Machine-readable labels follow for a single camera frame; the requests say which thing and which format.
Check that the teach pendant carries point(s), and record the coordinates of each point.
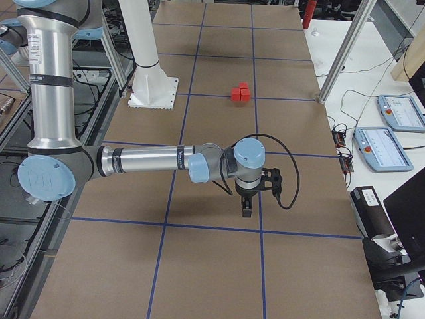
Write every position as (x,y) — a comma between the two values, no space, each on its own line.
(401,113)
(381,149)

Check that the small circuit board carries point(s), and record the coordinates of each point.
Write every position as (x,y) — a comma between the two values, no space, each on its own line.
(339,137)

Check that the red cylinder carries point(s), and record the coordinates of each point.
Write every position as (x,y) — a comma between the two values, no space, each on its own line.
(309,12)

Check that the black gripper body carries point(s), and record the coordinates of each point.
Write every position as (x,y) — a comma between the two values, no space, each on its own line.
(244,194)

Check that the teach pendant far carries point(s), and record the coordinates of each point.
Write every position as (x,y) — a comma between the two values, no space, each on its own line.
(401,113)

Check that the black monitor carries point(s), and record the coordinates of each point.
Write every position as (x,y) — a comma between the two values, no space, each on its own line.
(405,208)

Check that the teach pendant near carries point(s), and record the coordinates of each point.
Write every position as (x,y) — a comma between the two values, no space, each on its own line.
(381,149)

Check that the aluminium frame rack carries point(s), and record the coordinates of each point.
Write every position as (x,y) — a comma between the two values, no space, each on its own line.
(59,160)

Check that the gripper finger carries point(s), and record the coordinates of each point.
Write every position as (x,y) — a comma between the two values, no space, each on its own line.
(246,209)

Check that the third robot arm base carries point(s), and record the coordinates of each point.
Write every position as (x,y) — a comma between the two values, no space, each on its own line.
(14,39)

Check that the aluminium frame post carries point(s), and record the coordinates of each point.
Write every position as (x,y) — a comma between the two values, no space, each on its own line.
(356,26)

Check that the white pedestal base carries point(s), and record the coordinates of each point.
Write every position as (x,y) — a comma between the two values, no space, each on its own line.
(151,87)

